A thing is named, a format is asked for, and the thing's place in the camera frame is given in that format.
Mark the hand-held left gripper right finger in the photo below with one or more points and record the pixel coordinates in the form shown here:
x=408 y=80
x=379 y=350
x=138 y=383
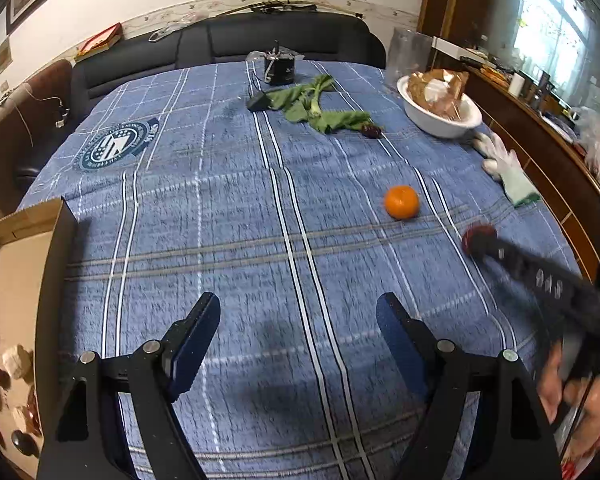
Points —
x=400 y=347

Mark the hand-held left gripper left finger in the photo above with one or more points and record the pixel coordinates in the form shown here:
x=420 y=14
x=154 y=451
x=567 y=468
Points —
x=195 y=342

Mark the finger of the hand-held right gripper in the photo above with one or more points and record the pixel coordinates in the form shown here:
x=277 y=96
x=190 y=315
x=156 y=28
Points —
x=530 y=272

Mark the shallow cardboard box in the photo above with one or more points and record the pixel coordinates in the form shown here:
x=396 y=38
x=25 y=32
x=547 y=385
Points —
x=10 y=270

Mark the person's right hand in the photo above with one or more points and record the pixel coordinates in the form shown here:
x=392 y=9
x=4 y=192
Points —
x=552 y=390

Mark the wooden sideboard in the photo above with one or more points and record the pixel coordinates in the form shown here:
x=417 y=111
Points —
x=545 y=160

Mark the crumpled plastic bag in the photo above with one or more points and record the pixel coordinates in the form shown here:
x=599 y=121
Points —
x=597 y=135

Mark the white work glove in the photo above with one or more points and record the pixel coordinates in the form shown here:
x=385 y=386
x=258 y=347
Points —
x=502 y=160

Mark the orange tangerine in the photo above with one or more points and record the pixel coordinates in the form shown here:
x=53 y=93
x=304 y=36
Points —
x=402 y=202

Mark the blue plaid tablecloth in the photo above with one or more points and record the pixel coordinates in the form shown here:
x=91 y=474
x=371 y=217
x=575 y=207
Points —
x=230 y=185

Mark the white bowl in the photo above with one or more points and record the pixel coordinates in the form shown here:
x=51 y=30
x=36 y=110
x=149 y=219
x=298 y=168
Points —
x=440 y=122

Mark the white cup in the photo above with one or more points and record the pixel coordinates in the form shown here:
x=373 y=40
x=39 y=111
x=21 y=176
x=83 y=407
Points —
x=516 y=84

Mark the dark purple plum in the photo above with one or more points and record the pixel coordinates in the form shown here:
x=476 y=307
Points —
x=24 y=443

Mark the brown wrapped snack bag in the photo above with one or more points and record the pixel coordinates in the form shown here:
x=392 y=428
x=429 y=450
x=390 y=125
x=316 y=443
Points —
x=437 y=91

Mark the dark red date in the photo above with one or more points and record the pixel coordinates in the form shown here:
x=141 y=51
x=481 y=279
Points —
x=371 y=131

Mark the window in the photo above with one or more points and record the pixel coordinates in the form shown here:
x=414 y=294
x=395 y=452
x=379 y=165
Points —
x=550 y=25

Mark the green leafy vegetable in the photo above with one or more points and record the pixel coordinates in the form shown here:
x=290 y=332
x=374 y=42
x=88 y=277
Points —
x=340 y=121
x=300 y=100

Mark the small black object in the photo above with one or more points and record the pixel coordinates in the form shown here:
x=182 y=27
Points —
x=257 y=102

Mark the clear plastic container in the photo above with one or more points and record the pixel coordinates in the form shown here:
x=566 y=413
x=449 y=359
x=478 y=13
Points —
x=410 y=52

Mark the black jar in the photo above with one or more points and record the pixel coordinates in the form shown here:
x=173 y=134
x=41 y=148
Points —
x=278 y=67

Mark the brown armchair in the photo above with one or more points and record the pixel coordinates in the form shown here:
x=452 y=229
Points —
x=20 y=110

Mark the black leather sofa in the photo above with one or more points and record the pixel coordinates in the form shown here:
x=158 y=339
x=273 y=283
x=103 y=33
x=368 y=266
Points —
x=220 y=45

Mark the flat red box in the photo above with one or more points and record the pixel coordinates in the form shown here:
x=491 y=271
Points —
x=100 y=42

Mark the clear plastic bag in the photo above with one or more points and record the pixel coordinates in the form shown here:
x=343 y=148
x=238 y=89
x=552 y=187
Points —
x=180 y=23

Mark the yellow wall paper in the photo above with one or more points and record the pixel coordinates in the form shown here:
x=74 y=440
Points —
x=3 y=58

